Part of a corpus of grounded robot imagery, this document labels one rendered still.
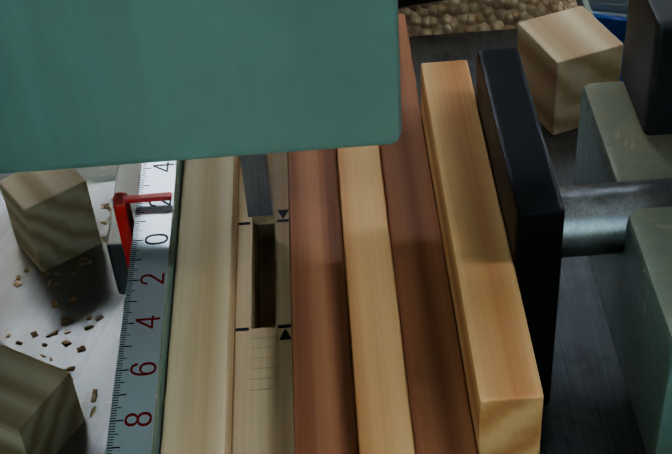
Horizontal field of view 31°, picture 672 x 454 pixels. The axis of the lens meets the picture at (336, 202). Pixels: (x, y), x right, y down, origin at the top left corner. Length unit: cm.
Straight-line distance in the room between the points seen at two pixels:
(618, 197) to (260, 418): 14
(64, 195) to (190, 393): 27
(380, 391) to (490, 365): 4
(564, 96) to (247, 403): 22
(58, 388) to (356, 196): 19
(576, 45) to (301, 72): 20
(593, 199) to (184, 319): 14
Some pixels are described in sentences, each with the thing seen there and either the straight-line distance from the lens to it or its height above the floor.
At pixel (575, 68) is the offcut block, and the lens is 54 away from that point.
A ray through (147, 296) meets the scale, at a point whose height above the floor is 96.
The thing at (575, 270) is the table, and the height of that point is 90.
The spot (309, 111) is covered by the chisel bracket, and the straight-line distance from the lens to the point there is 37.
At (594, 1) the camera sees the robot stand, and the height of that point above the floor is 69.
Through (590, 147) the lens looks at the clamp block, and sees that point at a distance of 47.
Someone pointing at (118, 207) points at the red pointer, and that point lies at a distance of 44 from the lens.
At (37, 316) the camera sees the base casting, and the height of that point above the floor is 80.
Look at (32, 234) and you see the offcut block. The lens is 64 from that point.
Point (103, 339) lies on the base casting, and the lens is 62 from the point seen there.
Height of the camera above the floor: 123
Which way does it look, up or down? 40 degrees down
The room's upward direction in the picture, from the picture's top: 5 degrees counter-clockwise
